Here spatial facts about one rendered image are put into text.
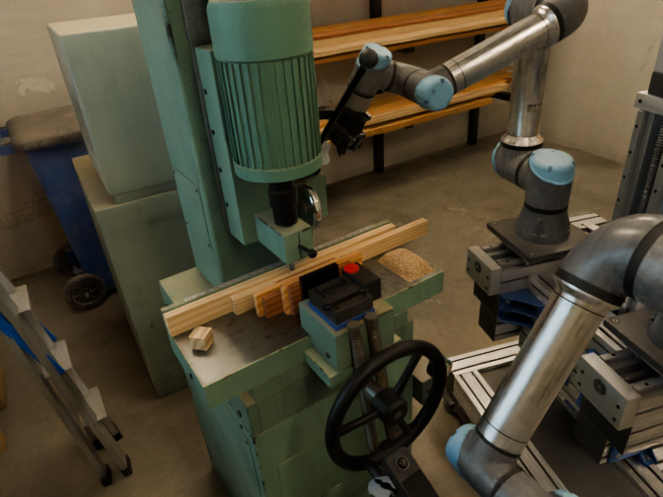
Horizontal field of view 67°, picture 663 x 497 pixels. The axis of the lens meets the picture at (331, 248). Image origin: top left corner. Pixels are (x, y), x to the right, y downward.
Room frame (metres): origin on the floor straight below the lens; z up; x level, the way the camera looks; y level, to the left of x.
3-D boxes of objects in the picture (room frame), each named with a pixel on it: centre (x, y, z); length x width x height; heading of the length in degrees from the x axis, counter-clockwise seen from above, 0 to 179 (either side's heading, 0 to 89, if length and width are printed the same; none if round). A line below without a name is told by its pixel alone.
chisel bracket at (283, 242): (0.98, 0.10, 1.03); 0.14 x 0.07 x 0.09; 32
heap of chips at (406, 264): (1.02, -0.17, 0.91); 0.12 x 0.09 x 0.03; 32
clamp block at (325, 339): (0.80, -0.02, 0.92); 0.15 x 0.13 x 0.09; 122
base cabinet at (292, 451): (1.06, 0.16, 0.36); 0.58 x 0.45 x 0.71; 32
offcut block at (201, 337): (0.79, 0.27, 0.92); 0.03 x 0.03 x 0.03; 73
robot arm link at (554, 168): (1.27, -0.61, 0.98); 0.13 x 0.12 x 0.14; 15
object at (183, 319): (0.98, 0.09, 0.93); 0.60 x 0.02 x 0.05; 122
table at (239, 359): (0.87, 0.03, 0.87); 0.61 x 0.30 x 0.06; 122
